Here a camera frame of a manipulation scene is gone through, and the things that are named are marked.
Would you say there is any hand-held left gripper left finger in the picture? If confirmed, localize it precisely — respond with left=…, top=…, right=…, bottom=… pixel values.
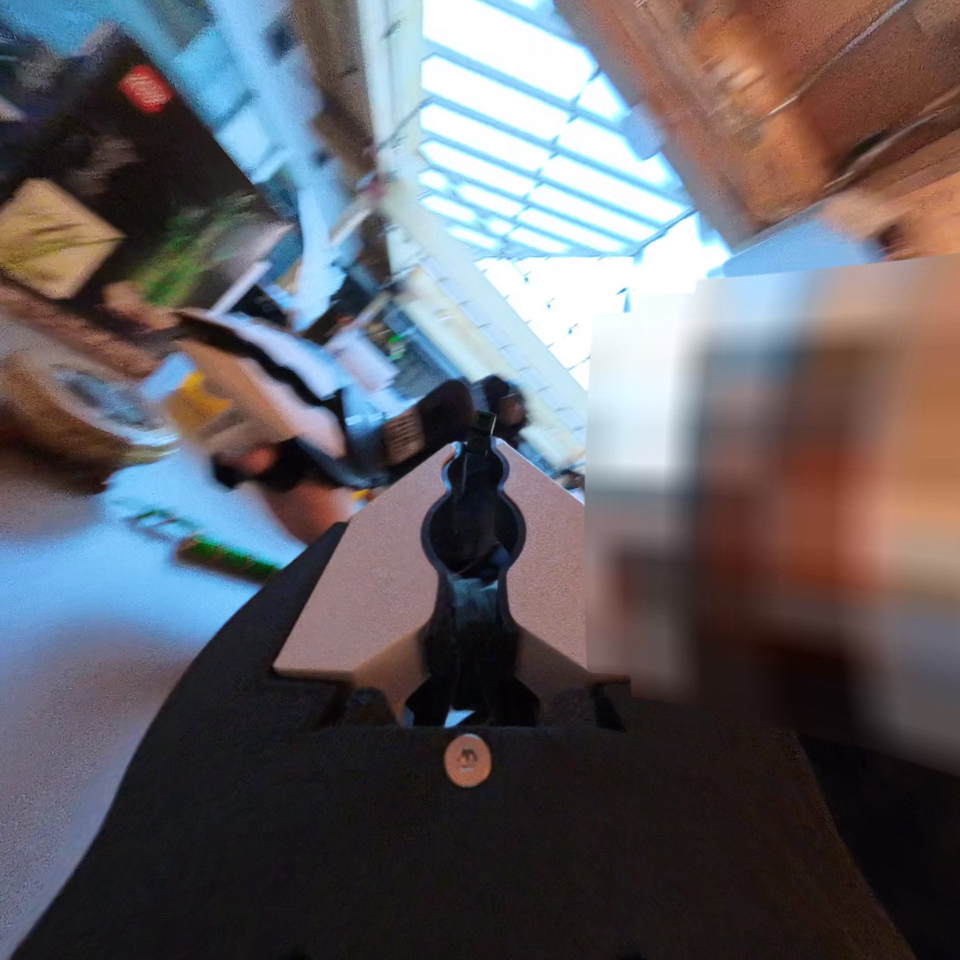
left=273, top=441, right=460, bottom=723

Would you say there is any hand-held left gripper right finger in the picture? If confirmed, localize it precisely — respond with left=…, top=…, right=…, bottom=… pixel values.
left=491, top=439, right=588, bottom=706

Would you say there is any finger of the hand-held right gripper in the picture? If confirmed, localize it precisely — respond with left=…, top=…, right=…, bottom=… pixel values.
left=178, top=309, right=344, bottom=393
left=182, top=339, right=348, bottom=460

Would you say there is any green brick bamboo stalk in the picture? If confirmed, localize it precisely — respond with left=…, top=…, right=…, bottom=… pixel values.
left=123, top=508, right=280, bottom=585

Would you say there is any brown round brick base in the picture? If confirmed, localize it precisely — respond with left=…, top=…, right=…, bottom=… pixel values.
left=0, top=348, right=181, bottom=470

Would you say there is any grey desk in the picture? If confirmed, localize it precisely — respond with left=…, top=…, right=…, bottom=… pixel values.
left=0, top=435, right=339, bottom=960

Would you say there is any person's right hand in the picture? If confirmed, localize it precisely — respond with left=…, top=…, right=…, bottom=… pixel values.
left=243, top=476, right=370, bottom=545

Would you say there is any black toy brick set box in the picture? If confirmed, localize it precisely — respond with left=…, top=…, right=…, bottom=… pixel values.
left=0, top=30, right=301, bottom=316

